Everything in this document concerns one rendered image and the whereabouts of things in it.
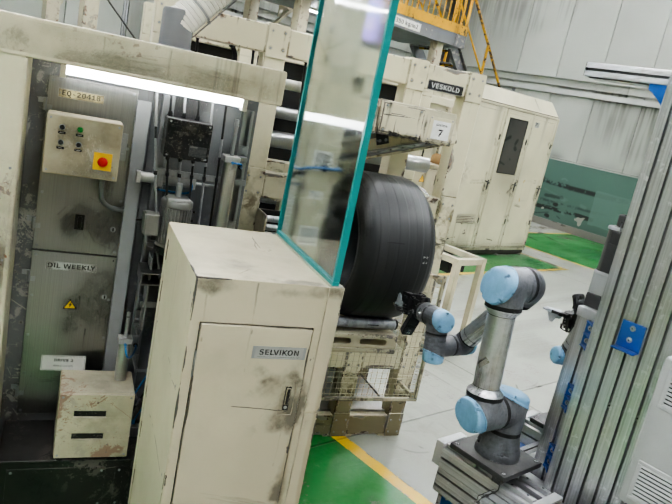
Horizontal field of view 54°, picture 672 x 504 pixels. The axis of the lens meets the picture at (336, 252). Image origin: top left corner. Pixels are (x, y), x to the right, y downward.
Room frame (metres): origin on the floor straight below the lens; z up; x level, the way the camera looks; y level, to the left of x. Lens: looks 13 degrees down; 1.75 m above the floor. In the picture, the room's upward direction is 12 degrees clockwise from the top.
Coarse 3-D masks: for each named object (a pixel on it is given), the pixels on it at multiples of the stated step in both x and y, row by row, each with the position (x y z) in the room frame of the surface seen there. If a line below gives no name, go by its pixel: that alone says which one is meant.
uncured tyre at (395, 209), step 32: (384, 192) 2.49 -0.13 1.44; (416, 192) 2.57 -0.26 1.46; (352, 224) 2.93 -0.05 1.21; (384, 224) 2.40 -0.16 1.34; (416, 224) 2.45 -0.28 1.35; (352, 256) 2.92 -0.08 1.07; (384, 256) 2.36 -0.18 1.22; (416, 256) 2.42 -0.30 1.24; (352, 288) 2.40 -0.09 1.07; (384, 288) 2.39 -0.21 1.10; (416, 288) 2.44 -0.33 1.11
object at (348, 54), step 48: (336, 0) 2.05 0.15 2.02; (384, 0) 1.73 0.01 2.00; (336, 48) 1.98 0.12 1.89; (384, 48) 1.68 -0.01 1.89; (336, 96) 1.91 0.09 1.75; (336, 144) 1.85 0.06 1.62; (288, 192) 2.15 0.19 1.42; (336, 192) 1.78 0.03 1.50; (288, 240) 2.05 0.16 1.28; (336, 240) 1.72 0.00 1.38
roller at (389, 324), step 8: (344, 320) 2.47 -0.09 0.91; (352, 320) 2.49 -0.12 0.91; (360, 320) 2.50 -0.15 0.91; (368, 320) 2.52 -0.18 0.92; (376, 320) 2.54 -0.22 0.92; (384, 320) 2.55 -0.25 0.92; (392, 320) 2.57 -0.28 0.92; (376, 328) 2.54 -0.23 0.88; (384, 328) 2.55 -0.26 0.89; (392, 328) 2.56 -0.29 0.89
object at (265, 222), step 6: (258, 210) 2.91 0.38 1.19; (264, 210) 2.94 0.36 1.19; (270, 210) 2.95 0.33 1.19; (276, 210) 2.96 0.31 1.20; (258, 216) 2.90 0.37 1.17; (264, 216) 2.81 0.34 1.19; (270, 216) 2.83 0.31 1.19; (276, 216) 2.84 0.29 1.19; (258, 222) 2.88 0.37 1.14; (264, 222) 2.80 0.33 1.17; (270, 222) 2.95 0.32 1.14; (276, 222) 2.84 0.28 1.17; (258, 228) 2.87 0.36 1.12; (264, 228) 2.80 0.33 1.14; (270, 228) 2.82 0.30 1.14; (276, 228) 2.83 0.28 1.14
